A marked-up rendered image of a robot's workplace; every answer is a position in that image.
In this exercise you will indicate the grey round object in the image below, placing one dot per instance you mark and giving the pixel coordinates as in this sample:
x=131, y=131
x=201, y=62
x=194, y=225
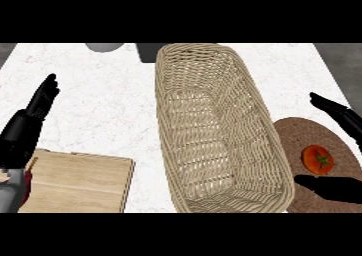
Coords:
x=104, y=46

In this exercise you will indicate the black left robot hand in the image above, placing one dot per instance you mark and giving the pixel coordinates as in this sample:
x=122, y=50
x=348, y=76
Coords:
x=21, y=130

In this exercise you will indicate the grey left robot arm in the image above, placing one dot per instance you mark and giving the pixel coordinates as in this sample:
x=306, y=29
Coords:
x=7, y=191

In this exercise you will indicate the pale wooden cutting board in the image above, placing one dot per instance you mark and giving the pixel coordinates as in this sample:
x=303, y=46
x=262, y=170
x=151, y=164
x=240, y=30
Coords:
x=77, y=183

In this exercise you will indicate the dark grey box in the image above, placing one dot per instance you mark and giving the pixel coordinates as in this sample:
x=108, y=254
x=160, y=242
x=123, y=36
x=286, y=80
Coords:
x=148, y=51

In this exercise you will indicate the brown oval placemat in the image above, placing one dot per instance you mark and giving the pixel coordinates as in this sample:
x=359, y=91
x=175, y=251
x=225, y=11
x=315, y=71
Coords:
x=331, y=146

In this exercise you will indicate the red tomato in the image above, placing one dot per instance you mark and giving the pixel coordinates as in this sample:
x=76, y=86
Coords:
x=318, y=159

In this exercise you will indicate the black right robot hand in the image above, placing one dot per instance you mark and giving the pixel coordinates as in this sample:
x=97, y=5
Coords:
x=343, y=188

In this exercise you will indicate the beige wicker basket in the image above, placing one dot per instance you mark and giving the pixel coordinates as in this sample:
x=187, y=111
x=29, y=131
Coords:
x=218, y=130

